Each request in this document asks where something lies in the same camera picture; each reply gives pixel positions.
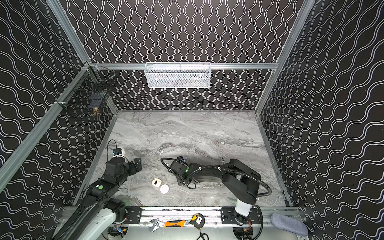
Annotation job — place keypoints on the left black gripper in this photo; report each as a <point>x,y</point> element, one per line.
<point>133,166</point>

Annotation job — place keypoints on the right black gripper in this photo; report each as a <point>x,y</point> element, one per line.
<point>182,172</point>

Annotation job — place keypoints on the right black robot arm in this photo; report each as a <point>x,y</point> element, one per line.
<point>243,182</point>

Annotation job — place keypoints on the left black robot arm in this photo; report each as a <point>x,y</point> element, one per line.
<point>98,208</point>

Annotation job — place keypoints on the cream earbud charging case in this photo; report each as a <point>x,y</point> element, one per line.
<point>156,182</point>

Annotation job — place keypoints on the yellow black tape measure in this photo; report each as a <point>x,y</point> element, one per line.
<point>198,221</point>

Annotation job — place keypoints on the brass fitting in basket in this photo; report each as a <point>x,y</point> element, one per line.
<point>96,112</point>

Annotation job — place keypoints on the grey cloth pad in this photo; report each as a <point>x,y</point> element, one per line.
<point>289,224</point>

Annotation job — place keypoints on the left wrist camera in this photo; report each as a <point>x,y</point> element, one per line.
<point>118,152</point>

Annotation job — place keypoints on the adjustable wrench orange handle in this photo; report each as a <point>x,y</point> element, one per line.
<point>157,224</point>

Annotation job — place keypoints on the black wire basket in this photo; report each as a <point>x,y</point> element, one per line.
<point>93,90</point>

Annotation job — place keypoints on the white wire mesh basket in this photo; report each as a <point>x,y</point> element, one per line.
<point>177,75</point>

